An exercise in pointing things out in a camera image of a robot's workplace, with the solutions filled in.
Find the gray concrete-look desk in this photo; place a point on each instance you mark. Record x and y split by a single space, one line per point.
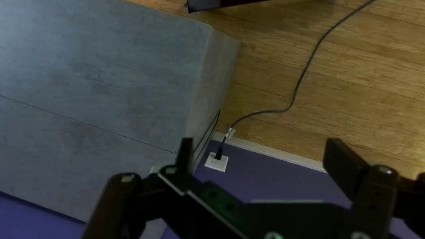
98 80

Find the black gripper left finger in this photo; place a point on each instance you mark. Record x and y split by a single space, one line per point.
124 200

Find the white wall outlet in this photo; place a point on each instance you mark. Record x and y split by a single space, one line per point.
221 164

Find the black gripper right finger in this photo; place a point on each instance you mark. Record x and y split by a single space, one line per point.
373 191

